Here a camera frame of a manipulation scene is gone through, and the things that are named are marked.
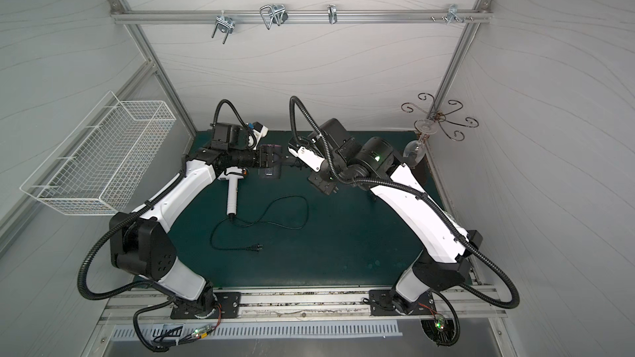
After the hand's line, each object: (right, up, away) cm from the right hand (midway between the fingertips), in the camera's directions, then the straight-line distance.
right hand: (316, 168), depth 64 cm
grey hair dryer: (-13, +1, +12) cm, 18 cm away
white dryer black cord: (-33, -21, +27) cm, 47 cm away
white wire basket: (-62, -1, +3) cm, 62 cm away
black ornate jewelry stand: (+42, +16, +19) cm, 49 cm away
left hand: (-13, +2, +17) cm, 21 cm away
